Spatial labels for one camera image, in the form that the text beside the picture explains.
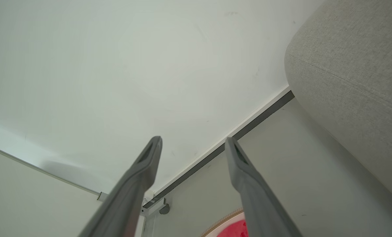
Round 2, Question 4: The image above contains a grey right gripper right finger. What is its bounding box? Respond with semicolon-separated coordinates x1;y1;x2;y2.
225;137;303;237

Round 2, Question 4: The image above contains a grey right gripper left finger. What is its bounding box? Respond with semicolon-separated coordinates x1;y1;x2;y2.
78;136;163;237

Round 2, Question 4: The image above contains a white perforated laundry basket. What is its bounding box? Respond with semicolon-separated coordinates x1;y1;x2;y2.
201;208;249;237

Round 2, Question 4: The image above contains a beige partition panel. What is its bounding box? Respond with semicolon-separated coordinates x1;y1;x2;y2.
0;146;145;237

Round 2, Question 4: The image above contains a grey fabric sofa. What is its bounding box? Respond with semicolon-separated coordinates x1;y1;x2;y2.
284;0;392;208

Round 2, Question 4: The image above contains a white wall trim strip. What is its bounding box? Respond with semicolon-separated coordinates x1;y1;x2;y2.
148;85;291;198

